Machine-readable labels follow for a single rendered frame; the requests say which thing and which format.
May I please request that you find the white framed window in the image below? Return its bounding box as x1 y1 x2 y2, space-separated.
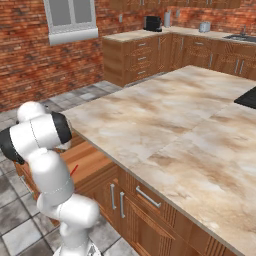
42 0 100 47

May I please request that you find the black coffee machine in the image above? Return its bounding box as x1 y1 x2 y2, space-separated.
143 15 164 33

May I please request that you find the wooden cupboard door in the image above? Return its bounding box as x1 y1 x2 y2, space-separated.
73 177 122 235
116 194 183 256

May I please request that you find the silver toaster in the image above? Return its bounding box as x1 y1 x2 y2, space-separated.
198 20 212 34

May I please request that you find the silver cupboard door handle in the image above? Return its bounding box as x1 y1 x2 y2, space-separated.
119 191 127 220
109 182 118 211

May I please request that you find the silver drawer handle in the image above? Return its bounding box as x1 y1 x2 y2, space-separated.
135 185 162 210

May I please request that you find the wooden drawer front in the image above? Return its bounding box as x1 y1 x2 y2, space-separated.
116 165 184 235
179 213 242 256

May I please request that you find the black hob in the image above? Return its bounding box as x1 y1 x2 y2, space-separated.
233 85 256 110

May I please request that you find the red straw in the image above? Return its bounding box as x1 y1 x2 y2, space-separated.
69 163 80 177

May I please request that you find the wooden base cupboard run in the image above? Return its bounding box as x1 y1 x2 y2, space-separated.
101 32 256 89

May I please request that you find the steel sink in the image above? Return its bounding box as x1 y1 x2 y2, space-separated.
222 33 256 44

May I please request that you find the grey canister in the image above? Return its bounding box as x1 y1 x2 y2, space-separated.
163 11 172 29

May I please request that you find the open wooden drawer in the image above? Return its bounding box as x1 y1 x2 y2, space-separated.
14 131 118 203

